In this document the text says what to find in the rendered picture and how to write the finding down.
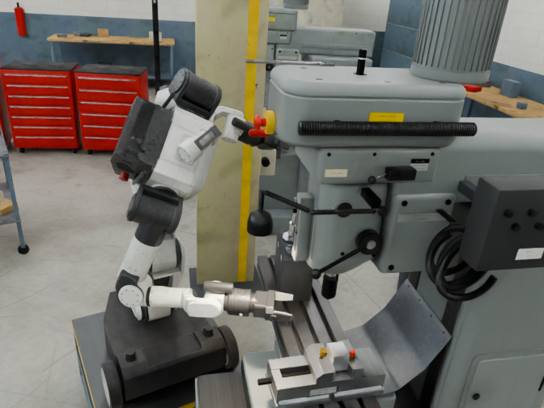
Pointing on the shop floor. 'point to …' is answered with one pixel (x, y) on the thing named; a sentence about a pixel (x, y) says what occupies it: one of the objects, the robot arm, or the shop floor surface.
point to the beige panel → (250, 72)
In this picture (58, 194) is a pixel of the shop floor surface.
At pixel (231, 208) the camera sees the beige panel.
